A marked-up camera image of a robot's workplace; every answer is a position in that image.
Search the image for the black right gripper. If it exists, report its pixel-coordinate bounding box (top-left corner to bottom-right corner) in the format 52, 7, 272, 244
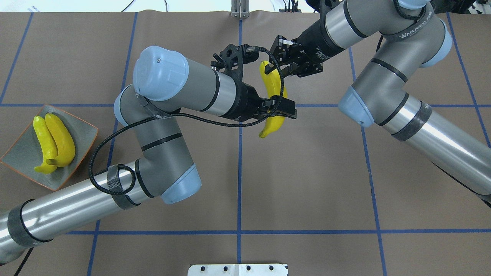
265, 19, 345, 77

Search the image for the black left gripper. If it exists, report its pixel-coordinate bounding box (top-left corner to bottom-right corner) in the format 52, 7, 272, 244
228, 84, 297, 122

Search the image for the yellow banana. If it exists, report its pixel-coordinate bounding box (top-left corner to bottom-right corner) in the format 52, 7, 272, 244
259, 61, 285, 138
32, 115, 58, 174
44, 113, 76, 168

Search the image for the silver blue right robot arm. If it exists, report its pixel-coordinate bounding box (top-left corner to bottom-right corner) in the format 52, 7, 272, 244
265, 0, 491, 205

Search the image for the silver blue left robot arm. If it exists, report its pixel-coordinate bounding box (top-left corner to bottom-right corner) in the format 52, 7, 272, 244
1, 45, 297, 265

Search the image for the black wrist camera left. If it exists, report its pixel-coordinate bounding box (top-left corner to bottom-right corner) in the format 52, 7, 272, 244
210, 44, 259, 80

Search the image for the aluminium frame post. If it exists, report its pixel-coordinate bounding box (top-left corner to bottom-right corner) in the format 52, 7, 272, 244
230, 0, 250, 20

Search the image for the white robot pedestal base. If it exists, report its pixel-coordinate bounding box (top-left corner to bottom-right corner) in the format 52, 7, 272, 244
187, 263, 289, 276

